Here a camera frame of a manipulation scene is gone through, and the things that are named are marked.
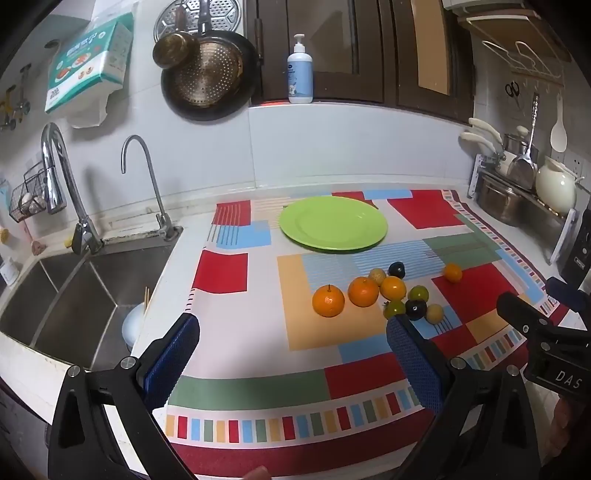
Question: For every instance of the white bowl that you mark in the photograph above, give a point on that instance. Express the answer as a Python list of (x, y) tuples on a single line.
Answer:
[(131, 325)]

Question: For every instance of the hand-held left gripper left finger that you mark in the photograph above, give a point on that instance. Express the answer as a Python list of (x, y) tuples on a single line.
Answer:
[(173, 360)]

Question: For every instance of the black scissors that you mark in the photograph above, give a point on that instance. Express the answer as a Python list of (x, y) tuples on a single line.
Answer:
[(511, 89)]

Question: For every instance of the colourful patterned tablecloth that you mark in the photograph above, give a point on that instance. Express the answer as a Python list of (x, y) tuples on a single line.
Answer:
[(300, 323)]

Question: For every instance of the metal ladle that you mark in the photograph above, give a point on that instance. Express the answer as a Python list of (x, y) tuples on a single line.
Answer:
[(521, 170)]

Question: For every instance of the orange tangerine with stem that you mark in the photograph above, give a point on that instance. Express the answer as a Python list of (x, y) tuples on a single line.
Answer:
[(328, 301)]

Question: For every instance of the yellowish plum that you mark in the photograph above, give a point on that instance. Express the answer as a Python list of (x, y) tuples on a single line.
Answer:
[(435, 314), (377, 276)]

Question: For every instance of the stainless steel sink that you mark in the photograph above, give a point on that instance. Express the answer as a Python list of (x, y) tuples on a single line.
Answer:
[(69, 304)]

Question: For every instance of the white plastic bag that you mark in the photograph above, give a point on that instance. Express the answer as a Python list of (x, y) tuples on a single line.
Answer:
[(87, 115)]

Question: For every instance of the person's left hand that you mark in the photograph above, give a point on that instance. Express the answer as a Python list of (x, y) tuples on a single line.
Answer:
[(251, 474)]

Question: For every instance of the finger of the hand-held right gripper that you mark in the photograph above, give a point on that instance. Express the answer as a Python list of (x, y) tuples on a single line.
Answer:
[(524, 316), (565, 288)]

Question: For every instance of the stainless steel pot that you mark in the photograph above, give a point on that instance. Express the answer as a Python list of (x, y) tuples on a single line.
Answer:
[(501, 198)]

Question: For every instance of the white dish rack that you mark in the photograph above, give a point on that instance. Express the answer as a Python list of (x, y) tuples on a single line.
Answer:
[(565, 240)]

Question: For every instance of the person's right hand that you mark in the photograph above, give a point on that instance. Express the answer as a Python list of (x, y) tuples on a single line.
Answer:
[(561, 424)]

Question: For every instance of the small bicycle wall ornament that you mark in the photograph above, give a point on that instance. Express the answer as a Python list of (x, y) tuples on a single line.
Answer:
[(18, 108)]

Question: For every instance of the tall chrome faucet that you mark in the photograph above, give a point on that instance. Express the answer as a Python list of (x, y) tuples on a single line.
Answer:
[(57, 184)]

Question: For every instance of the black frying pan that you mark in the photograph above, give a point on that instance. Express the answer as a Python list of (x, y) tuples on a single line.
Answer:
[(247, 92)]

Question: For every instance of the brass strainer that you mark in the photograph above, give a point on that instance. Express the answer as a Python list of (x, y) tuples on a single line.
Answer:
[(207, 74)]

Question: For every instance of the thin gooseneck faucet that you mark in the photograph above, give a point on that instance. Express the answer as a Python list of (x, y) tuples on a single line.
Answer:
[(166, 228)]

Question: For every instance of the green plum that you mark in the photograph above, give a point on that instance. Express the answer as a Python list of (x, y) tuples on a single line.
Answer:
[(419, 294), (394, 309)]

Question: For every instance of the green and white box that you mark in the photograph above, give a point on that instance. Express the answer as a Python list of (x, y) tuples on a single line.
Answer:
[(87, 55)]

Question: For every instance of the yellow-orange orange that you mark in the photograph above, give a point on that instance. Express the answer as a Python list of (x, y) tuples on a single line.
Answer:
[(393, 288), (453, 273)]

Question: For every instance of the dark wooden window frame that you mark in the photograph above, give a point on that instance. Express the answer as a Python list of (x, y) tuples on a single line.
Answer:
[(392, 46)]

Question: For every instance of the small yellow object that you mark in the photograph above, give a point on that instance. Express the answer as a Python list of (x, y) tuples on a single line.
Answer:
[(3, 234)]

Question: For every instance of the black appliance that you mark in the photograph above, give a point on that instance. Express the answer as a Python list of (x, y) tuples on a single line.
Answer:
[(579, 258)]

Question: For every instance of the white rice spoon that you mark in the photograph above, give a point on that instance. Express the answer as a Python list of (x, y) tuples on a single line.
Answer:
[(558, 136)]

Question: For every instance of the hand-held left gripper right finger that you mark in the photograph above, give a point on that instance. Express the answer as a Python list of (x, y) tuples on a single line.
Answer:
[(415, 364)]

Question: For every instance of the dark purple plum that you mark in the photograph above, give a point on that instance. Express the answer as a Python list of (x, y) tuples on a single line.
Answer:
[(396, 269), (416, 309)]

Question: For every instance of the wooden chopsticks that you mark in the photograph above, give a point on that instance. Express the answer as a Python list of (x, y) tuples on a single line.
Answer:
[(146, 300)]

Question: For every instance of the pot lid with knob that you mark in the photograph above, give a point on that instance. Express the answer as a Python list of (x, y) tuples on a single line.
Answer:
[(519, 141)]

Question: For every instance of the pump bottle with blue label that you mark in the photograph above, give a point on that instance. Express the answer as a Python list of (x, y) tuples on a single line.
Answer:
[(300, 78)]

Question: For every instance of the green plate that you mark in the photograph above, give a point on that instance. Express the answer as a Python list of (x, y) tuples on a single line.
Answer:
[(332, 224)]

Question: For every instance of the small brass pot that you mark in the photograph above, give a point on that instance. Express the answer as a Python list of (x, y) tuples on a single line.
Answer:
[(173, 50)]

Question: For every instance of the white ceramic pot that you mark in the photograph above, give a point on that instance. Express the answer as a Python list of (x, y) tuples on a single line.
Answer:
[(554, 184)]

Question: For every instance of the brown cardboard piece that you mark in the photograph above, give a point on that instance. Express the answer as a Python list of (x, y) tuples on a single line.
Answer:
[(436, 46)]

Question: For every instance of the perforated metal steamer plate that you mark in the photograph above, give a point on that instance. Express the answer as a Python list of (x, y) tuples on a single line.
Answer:
[(224, 14)]

